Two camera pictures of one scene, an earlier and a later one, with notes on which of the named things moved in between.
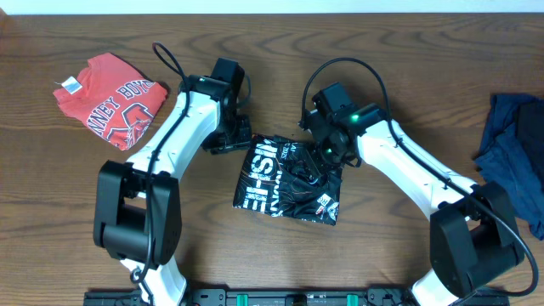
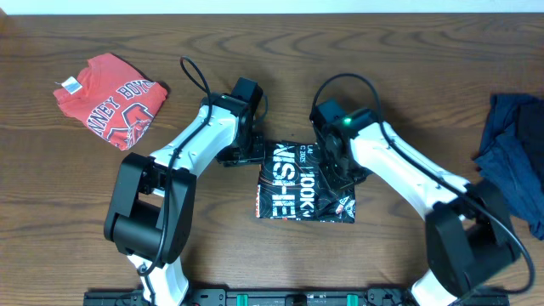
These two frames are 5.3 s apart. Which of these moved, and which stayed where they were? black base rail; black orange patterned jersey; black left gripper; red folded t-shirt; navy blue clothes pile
Moved: black orange patterned jersey; black left gripper
Stayed: black base rail; red folded t-shirt; navy blue clothes pile
